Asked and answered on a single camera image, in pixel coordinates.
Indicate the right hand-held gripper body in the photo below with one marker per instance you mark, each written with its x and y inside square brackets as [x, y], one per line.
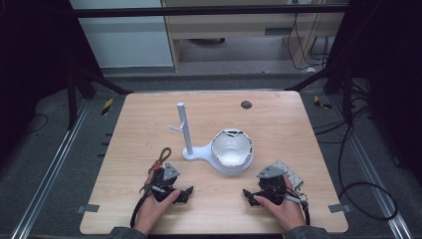
[272, 172]

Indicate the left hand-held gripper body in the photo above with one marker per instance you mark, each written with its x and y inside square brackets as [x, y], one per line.
[170, 172]

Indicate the white stand with bowl tray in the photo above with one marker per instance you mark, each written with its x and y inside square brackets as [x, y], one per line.
[231, 151]

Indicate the person's right hand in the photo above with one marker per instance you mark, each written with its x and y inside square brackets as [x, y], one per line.
[285, 210]

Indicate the person's left hand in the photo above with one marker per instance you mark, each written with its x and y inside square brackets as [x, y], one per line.
[152, 210]

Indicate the round dark table grommet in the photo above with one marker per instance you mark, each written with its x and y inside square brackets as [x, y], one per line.
[246, 105]

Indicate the yellow and black tape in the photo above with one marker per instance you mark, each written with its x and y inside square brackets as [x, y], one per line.
[107, 107]
[321, 103]

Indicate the black metal stand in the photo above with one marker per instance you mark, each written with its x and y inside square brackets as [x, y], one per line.
[346, 93]
[72, 99]

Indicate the white cabinet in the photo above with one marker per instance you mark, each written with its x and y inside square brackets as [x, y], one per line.
[126, 40]

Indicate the light wooden desk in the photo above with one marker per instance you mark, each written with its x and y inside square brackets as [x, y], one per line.
[232, 25]

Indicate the black curtain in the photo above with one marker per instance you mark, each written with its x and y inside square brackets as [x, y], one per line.
[391, 66]
[33, 66]

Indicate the aluminium floor rail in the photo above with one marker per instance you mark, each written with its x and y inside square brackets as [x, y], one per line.
[375, 172]
[49, 172]

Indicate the black horizontal frame bar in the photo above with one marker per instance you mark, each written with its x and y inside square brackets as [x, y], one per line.
[199, 11]

